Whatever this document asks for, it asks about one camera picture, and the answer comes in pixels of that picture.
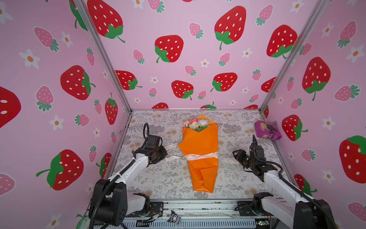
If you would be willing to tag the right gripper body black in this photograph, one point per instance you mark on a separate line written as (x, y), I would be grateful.
(243, 159)

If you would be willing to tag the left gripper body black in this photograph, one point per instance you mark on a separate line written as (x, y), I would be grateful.
(160, 153)

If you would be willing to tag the clear ribbon strip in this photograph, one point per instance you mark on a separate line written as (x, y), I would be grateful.
(195, 152)

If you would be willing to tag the orange wrapping paper sheet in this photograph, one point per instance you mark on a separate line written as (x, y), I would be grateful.
(204, 171)

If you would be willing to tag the white blue fake rose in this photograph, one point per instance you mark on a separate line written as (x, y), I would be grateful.
(202, 123)

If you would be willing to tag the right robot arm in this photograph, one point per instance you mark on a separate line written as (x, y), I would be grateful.
(297, 210)

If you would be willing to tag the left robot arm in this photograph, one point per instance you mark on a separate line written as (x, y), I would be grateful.
(110, 203)

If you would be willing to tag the purple snack bag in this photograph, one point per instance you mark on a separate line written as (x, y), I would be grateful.
(267, 130)

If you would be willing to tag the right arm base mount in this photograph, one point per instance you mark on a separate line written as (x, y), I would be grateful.
(246, 208)

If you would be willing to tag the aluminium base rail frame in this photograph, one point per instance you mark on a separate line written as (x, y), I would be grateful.
(204, 214)

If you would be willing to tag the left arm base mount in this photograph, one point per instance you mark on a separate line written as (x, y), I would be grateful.
(140, 205)

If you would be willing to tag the aluminium corner post left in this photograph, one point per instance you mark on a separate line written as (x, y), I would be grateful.
(103, 21)

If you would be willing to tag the aluminium corner post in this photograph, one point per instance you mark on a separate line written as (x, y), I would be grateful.
(103, 21)
(308, 27)

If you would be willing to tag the aluminium corner post right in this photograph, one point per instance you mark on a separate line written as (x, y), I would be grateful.
(308, 27)

